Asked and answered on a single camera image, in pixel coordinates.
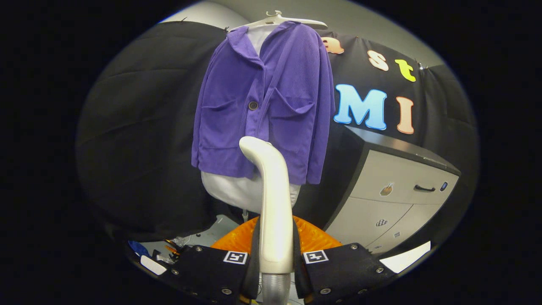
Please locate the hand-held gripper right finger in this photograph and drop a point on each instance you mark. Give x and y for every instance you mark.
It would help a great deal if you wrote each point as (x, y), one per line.
(343, 271)

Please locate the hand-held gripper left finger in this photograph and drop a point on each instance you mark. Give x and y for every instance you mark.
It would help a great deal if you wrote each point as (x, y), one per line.
(207, 271)

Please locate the white garment steamer head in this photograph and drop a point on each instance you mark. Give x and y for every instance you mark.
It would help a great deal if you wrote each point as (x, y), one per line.
(275, 203)

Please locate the purple button jacket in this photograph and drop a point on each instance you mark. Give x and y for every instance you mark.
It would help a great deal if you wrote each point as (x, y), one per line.
(288, 76)

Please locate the white plastic clothes hanger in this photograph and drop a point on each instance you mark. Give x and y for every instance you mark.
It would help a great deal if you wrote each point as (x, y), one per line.
(288, 20)

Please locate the clear plastic wrap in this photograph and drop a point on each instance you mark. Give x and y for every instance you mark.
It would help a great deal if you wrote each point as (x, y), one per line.
(182, 241)

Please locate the white flat rounded device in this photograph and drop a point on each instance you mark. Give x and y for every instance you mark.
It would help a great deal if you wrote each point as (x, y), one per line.
(153, 265)

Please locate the white ribbed box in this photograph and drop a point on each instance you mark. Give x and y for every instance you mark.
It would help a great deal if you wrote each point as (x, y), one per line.
(406, 258)

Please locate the blue cloth item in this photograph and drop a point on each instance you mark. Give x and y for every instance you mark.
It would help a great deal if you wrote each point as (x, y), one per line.
(139, 248)

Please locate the grey cabinet with black top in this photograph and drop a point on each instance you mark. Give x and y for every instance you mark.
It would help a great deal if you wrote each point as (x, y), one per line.
(389, 178)

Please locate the black backdrop cloth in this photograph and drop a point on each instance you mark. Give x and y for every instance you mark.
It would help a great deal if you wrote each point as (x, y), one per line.
(139, 148)

